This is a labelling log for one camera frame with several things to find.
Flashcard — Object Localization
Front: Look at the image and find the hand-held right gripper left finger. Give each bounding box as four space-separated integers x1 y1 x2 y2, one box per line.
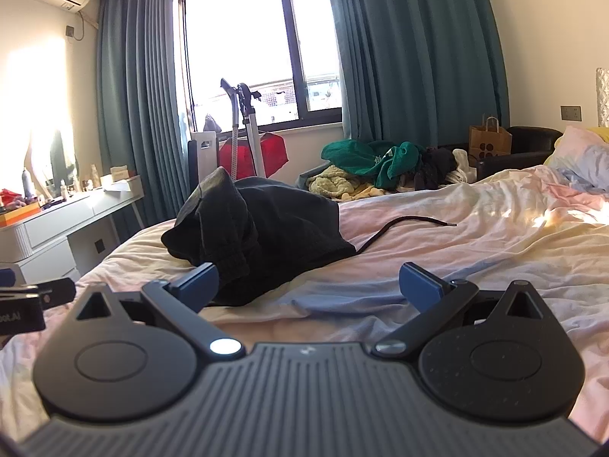
73 263 246 360

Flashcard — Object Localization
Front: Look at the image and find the white garment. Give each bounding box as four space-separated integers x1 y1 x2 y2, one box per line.
446 149 477 184

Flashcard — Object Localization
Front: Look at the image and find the white desk with drawers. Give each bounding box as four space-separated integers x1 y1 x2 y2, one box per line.
0 174 145 285

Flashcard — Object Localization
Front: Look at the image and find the teal curtain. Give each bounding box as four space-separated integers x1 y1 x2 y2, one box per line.
322 0 511 149
96 0 192 230

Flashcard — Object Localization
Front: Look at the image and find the brown paper bag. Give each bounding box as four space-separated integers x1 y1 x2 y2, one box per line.
469 115 513 159

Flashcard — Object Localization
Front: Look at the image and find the green garment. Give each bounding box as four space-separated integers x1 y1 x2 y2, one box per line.
321 139 422 189

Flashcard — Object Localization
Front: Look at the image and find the yellow knit blanket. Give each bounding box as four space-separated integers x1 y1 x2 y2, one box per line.
304 164 382 201

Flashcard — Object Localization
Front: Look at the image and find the quilted headboard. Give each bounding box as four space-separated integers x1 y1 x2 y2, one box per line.
596 67 609 129

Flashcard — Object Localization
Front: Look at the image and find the black leather armchair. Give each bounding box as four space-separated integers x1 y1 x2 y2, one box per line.
476 126 563 182

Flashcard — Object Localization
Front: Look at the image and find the pile of black clothes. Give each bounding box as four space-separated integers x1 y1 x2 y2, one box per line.
413 147 460 191

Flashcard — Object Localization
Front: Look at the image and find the dark framed window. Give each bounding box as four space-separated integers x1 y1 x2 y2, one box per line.
173 0 344 137

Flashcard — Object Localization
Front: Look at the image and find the desk mirror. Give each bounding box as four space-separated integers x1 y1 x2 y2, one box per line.
24 126 80 192

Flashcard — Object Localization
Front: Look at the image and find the garment steamer stand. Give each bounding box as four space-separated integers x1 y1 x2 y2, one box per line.
219 77 268 180

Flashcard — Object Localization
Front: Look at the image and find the black hoodie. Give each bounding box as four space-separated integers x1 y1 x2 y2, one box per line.
161 166 458 306

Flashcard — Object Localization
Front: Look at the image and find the white paper sheet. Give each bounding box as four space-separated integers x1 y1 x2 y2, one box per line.
102 178 140 194

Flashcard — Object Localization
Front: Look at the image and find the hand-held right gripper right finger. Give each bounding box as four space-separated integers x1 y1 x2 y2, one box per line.
371 262 545 359

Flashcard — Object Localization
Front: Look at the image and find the orange box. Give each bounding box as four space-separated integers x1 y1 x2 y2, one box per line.
0 200 43 228

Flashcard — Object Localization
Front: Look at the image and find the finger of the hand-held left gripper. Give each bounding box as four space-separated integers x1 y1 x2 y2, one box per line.
38 278 77 307

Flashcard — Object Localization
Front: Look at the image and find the red cloth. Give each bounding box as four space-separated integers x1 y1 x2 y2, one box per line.
219 132 290 178

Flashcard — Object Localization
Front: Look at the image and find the pastel pillow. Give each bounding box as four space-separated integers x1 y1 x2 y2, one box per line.
546 126 609 197

